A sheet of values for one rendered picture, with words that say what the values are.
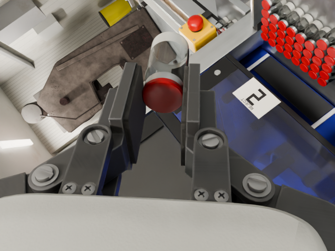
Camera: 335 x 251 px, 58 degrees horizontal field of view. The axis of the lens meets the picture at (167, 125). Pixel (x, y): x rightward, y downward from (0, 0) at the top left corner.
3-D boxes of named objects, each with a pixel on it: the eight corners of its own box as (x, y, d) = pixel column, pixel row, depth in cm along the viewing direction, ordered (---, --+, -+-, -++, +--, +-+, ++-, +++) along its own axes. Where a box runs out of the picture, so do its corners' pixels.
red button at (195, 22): (208, 29, 77) (195, 38, 77) (198, 21, 79) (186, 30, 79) (205, 18, 73) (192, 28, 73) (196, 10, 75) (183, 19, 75)
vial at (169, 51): (152, 62, 19) (143, 110, 16) (150, 29, 17) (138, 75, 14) (188, 63, 18) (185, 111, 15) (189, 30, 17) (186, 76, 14)
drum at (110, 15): (120, -9, 657) (96, 9, 654) (131, 7, 658) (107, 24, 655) (122, -1, 698) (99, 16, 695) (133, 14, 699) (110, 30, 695)
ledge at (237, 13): (251, 44, 88) (247, 48, 88) (223, 21, 94) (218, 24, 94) (251, 8, 76) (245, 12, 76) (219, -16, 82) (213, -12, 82)
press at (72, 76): (188, 62, 539) (50, 164, 525) (181, 75, 677) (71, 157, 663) (135, -10, 537) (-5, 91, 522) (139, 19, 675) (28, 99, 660)
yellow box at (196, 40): (219, 45, 82) (198, 61, 81) (203, 31, 85) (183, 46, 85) (216, 25, 75) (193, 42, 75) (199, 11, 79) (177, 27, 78)
